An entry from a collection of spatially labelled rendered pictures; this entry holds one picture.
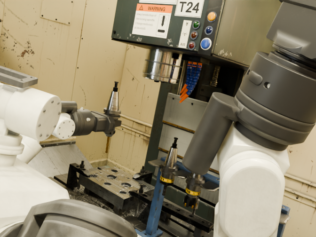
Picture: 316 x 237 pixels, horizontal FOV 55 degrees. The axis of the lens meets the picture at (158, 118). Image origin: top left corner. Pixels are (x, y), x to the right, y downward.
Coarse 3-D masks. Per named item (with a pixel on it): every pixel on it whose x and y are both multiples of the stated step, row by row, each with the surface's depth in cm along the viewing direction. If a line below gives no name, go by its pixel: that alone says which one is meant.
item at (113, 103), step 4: (112, 92) 107; (116, 92) 107; (112, 96) 107; (116, 96) 107; (112, 100) 107; (116, 100) 107; (108, 104) 107; (112, 104) 107; (116, 104) 107; (108, 108) 107; (112, 108) 107; (116, 108) 107
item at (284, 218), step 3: (282, 213) 87; (282, 216) 85; (285, 216) 86; (288, 216) 86; (282, 219) 84; (285, 219) 84; (288, 219) 85; (279, 222) 82; (282, 222) 82; (285, 222) 82
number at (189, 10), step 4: (188, 0) 94; (192, 0) 93; (196, 0) 93; (200, 0) 92; (188, 4) 94; (192, 4) 93; (196, 4) 93; (200, 4) 92; (188, 8) 94; (192, 8) 93; (196, 8) 93; (188, 12) 94; (192, 12) 93; (196, 12) 93
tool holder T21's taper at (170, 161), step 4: (172, 148) 105; (176, 148) 106; (168, 152) 106; (172, 152) 105; (176, 152) 105; (168, 156) 105; (172, 156) 105; (176, 156) 106; (168, 160) 105; (172, 160) 105; (176, 160) 106; (164, 164) 107; (168, 164) 105; (172, 164) 105
